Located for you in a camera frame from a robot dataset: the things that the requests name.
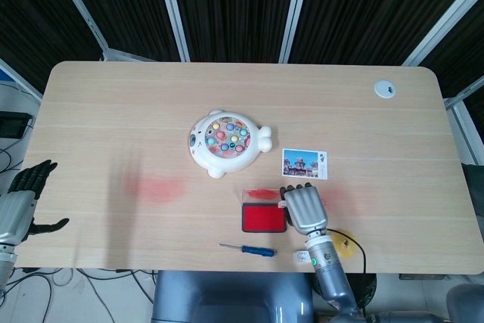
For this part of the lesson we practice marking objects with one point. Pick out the black monitor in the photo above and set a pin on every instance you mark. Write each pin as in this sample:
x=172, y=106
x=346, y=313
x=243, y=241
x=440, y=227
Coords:
x=13, y=123

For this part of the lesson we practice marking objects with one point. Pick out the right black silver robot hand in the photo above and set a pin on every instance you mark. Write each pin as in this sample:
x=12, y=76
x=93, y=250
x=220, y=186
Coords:
x=306, y=209

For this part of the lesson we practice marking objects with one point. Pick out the yellow pear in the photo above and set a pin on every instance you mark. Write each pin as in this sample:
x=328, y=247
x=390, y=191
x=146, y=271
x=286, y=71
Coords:
x=346, y=245

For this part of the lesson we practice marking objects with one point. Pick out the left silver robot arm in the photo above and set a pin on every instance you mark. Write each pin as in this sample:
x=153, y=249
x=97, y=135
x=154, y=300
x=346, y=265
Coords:
x=5, y=262

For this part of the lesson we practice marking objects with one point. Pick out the white partition post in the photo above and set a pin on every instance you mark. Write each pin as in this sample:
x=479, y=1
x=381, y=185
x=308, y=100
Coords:
x=295, y=5
x=463, y=118
x=442, y=22
x=81, y=9
x=20, y=81
x=172, y=5

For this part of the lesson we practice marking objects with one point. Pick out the red ink pad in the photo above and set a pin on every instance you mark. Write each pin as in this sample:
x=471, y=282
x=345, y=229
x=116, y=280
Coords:
x=262, y=219

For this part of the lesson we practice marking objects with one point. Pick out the small white box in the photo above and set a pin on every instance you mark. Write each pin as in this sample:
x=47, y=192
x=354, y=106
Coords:
x=301, y=256

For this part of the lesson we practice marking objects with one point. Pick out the photo postcard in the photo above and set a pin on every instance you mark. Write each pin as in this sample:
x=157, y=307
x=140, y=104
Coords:
x=304, y=163

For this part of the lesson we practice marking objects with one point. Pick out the white fish-shaped fishing toy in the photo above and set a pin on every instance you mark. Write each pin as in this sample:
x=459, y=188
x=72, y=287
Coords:
x=223, y=141

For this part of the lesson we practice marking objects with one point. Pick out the black trash bin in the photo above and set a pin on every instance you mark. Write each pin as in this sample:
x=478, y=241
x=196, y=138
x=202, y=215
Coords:
x=363, y=289

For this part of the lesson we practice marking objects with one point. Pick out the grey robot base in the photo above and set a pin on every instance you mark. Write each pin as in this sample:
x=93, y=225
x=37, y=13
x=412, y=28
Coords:
x=227, y=296

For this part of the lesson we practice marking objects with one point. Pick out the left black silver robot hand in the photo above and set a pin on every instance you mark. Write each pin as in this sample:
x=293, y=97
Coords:
x=15, y=209

